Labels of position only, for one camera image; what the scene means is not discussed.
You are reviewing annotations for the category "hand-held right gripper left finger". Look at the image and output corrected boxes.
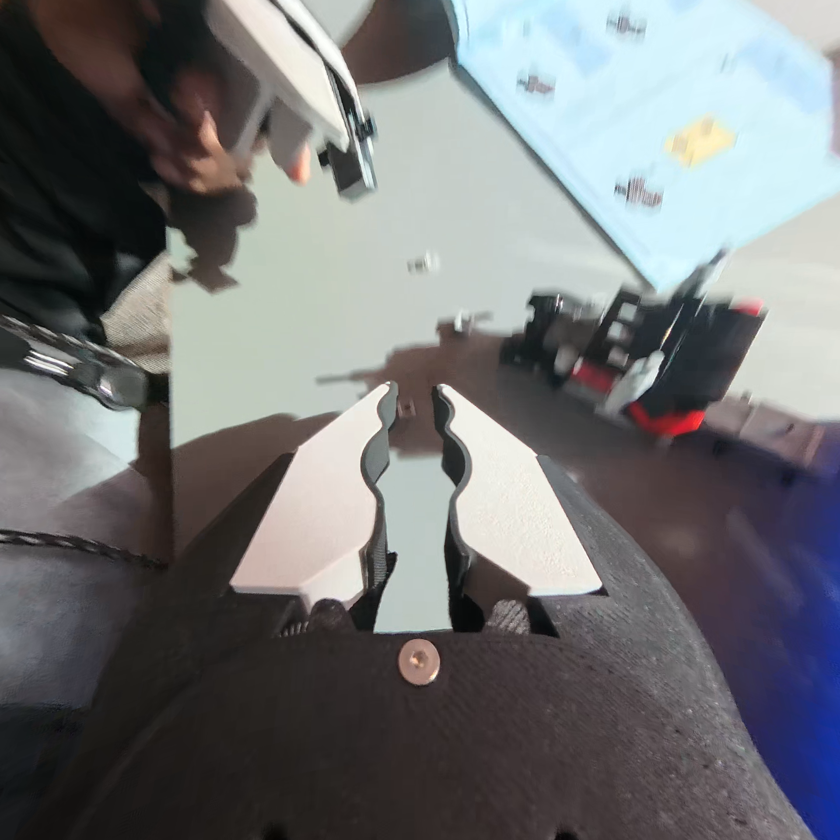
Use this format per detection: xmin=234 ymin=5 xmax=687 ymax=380
xmin=230 ymin=381 xmax=400 ymax=603

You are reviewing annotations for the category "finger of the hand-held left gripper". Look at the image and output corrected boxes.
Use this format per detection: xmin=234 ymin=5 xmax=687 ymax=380
xmin=203 ymin=0 xmax=360 ymax=155
xmin=290 ymin=0 xmax=380 ymax=168

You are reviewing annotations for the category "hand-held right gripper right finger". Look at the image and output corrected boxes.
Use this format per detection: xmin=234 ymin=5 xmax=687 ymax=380
xmin=431 ymin=384 xmax=606 ymax=613

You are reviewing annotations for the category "dark grey brick piece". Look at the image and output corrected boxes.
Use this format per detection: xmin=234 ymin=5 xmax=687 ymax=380
xmin=317 ymin=110 xmax=382 ymax=200

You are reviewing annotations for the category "person's left forearm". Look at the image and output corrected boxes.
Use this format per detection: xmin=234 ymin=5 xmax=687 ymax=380
xmin=0 ymin=0 xmax=172 ymax=322

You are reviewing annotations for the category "white desk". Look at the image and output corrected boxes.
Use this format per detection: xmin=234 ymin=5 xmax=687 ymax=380
xmin=167 ymin=0 xmax=840 ymax=634

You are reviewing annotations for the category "person's left hand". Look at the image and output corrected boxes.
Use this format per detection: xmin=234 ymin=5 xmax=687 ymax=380
xmin=130 ymin=36 xmax=315 ymax=196

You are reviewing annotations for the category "red black toy brick vehicle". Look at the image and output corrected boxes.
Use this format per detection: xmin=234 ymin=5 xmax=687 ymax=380
xmin=499 ymin=285 xmax=829 ymax=488

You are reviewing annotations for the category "metal badge reel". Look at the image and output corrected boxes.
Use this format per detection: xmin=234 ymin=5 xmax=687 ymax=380
xmin=0 ymin=314 xmax=157 ymax=413

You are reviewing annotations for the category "light blue instruction booklet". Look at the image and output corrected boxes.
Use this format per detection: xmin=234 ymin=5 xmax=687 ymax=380
xmin=451 ymin=0 xmax=840 ymax=291

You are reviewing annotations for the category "blue plastic bin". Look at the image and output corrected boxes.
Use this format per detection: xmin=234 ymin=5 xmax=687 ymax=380
xmin=715 ymin=459 xmax=840 ymax=840

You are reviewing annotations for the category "patterned drawstring cord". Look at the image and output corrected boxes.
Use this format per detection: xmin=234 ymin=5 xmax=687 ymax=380
xmin=0 ymin=529 xmax=168 ymax=571

